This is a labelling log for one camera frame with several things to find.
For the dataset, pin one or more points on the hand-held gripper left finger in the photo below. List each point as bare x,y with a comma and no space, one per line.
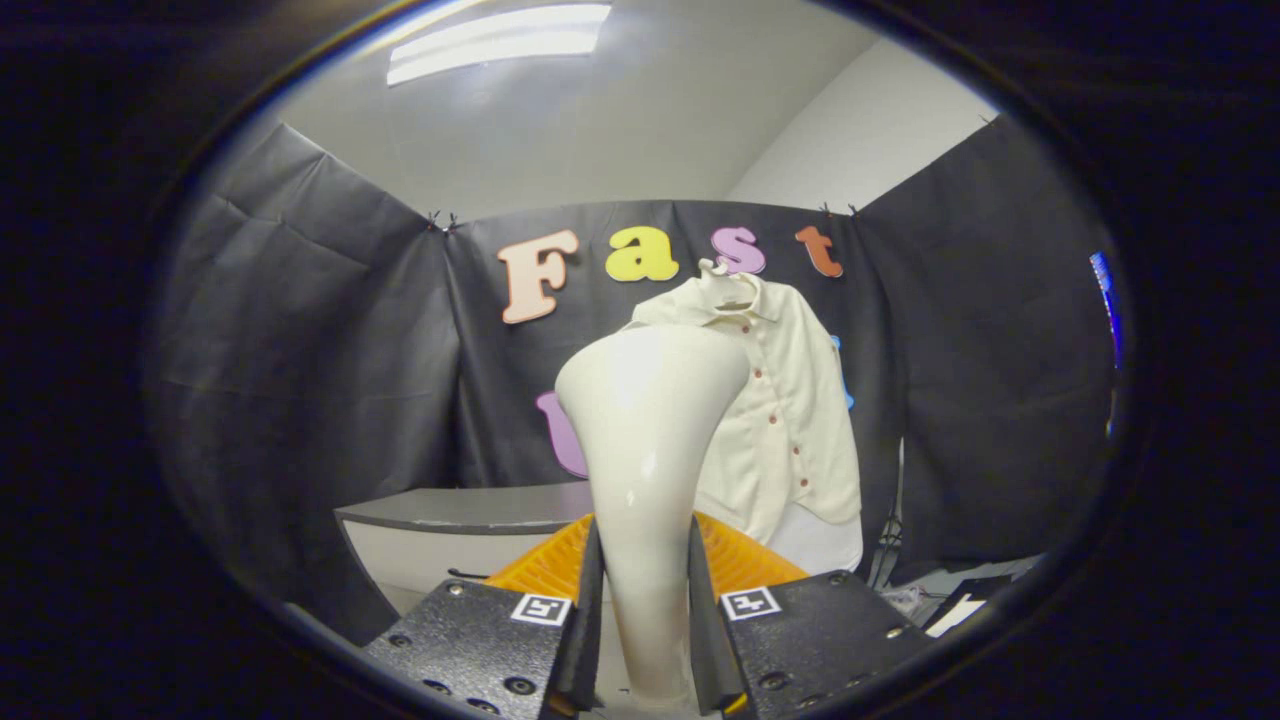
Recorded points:
590,600

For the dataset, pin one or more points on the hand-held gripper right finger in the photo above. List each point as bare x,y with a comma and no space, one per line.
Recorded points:
700,600

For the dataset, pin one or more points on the white garment steamer head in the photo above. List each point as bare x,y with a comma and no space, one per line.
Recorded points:
645,450

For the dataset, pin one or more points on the cream button shirt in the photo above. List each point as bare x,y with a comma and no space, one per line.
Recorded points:
800,420

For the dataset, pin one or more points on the white clothes hanger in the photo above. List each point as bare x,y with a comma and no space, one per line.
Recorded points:
730,290

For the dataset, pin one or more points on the white mannequin stand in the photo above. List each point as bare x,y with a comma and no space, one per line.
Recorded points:
830,545

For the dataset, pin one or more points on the grey drawer cabinet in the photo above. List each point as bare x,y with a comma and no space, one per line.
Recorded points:
460,508

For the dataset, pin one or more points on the black backdrop cloth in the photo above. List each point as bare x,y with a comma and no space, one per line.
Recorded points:
320,380

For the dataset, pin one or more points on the colourful screen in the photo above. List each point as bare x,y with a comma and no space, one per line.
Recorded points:
1108,300

